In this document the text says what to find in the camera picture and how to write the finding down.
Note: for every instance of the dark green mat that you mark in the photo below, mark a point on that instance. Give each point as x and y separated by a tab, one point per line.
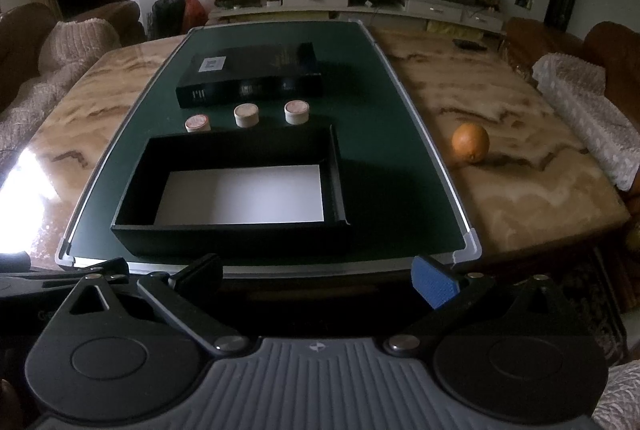
385	160

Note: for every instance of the black remote control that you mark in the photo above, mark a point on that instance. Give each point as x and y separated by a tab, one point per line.
469	44

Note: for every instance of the marble desktop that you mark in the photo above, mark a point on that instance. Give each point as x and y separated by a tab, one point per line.
525	170

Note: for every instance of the brown leather sofa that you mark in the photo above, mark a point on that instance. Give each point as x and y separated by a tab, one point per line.
610	45
110	18

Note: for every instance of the round container plain beige lid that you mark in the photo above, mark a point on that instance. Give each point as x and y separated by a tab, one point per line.
246	115

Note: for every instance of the white lace cloth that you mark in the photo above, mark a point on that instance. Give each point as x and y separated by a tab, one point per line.
580	105

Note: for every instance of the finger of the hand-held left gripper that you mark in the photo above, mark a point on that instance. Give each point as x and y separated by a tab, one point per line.
100	265

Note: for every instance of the red plastic bag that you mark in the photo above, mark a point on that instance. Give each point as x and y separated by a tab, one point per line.
195	10

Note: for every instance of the closed black box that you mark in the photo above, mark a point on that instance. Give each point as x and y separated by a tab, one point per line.
250	70

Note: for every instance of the black box white bottom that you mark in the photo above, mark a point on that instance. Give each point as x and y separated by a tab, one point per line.
240	195

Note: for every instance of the round container red label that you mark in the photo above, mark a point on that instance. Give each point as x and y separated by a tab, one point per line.
197	123

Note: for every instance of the round container pale pink lid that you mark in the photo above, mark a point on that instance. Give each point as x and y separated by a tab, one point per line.
297	112

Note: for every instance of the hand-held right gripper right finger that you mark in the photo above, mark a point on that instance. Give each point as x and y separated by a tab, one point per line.
432	282

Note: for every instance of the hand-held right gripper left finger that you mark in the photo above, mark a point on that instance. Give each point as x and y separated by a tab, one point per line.
197	272

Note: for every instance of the black trash bin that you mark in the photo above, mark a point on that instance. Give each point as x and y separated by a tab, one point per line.
167	18

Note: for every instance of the beige lace sofa cover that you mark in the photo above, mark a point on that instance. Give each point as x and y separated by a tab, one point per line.
30	105

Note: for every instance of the beige knitted cushion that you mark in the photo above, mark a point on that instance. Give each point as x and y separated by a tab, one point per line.
80	43

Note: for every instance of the orange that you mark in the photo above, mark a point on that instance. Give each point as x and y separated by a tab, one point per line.
470	143

